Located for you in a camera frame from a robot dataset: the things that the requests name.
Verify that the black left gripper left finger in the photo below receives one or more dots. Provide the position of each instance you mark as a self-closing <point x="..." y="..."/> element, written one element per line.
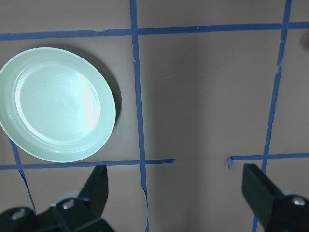
<point x="95" y="191"/>

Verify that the light green plate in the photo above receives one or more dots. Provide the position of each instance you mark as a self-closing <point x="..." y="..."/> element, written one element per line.
<point x="55" y="105"/>

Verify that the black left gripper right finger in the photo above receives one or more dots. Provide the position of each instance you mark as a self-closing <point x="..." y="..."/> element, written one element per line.
<point x="260" y="193"/>

